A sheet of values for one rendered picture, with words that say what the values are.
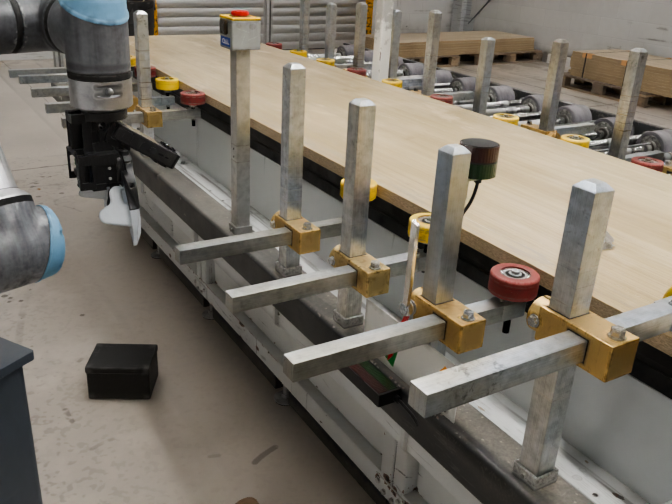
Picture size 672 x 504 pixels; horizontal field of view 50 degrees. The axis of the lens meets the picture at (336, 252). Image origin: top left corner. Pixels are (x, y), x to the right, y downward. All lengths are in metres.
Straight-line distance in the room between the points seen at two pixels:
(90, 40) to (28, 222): 0.54
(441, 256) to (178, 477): 1.24
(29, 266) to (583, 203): 1.05
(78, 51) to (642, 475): 1.05
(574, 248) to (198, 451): 1.52
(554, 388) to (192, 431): 1.48
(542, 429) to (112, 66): 0.78
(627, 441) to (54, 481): 1.51
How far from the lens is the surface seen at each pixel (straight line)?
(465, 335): 1.10
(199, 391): 2.44
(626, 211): 1.60
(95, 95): 1.10
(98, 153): 1.14
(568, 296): 0.93
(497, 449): 1.14
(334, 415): 2.05
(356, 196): 1.28
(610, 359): 0.90
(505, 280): 1.16
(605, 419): 1.25
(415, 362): 1.20
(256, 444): 2.21
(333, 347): 1.02
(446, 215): 1.08
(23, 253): 1.51
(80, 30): 1.09
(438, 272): 1.11
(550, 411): 1.01
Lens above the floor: 1.39
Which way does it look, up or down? 24 degrees down
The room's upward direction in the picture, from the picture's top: 3 degrees clockwise
